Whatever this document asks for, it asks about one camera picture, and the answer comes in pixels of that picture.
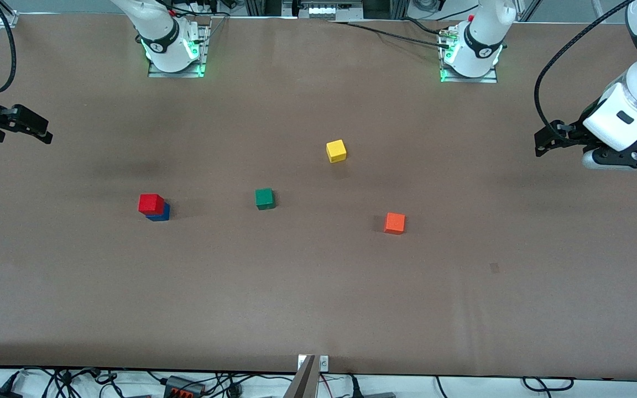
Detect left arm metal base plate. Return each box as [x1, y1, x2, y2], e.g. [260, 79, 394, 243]
[440, 30, 499, 83]

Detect black cable on table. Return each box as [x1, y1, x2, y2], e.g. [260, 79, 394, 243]
[330, 21, 452, 49]

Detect yellow wooden block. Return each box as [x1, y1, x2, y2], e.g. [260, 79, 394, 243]
[326, 139, 347, 164]

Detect black cable tangle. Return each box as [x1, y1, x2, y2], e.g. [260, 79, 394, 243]
[0, 366, 164, 398]

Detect red wooden block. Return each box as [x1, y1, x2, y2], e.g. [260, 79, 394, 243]
[138, 193, 165, 216]

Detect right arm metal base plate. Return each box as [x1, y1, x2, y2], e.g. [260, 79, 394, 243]
[148, 22, 210, 78]

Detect black looped cable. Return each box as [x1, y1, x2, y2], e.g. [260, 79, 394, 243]
[522, 376, 575, 392]

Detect grey equipment with connectors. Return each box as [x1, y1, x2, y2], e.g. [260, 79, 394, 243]
[283, 0, 363, 22]

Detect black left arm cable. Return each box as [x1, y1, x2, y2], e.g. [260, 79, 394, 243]
[535, 0, 629, 131]

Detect black box orange connectors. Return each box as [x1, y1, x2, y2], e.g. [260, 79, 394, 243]
[164, 375, 206, 398]

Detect grey metal post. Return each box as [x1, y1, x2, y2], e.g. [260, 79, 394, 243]
[284, 354, 318, 398]

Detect aluminium corner post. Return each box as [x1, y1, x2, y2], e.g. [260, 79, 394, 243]
[0, 0, 19, 27]

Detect white bracket plate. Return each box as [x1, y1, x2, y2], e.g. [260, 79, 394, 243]
[297, 355, 330, 371]

